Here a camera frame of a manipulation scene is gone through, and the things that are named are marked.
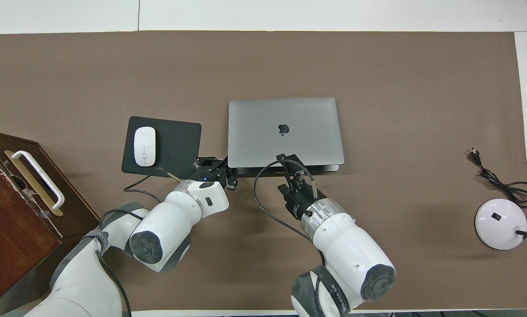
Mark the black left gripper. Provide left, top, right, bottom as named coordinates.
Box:
left=189, top=157, right=238, bottom=191

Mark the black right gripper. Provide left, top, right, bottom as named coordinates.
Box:
left=277, top=153, right=321, bottom=221

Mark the silver grey laptop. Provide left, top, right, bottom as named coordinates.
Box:
left=227, top=97, right=345, bottom=177

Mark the black mouse pad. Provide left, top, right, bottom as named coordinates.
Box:
left=121, top=116, right=202, bottom=178

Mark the white computer mouse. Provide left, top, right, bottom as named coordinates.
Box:
left=134, top=126, right=157, bottom=167

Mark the brown table mat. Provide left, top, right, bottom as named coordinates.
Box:
left=0, top=30, right=527, bottom=311

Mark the white desk lamp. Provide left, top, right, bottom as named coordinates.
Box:
left=475, top=170, right=527, bottom=251

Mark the dark brown wooden box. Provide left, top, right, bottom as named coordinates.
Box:
left=0, top=129, right=112, bottom=309

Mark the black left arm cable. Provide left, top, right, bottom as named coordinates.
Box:
left=97, top=167, right=180, bottom=317

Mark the white box handle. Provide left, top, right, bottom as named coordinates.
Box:
left=11, top=151, right=65, bottom=209

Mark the black lamp power cable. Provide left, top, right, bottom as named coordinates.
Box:
left=468, top=148, right=527, bottom=209

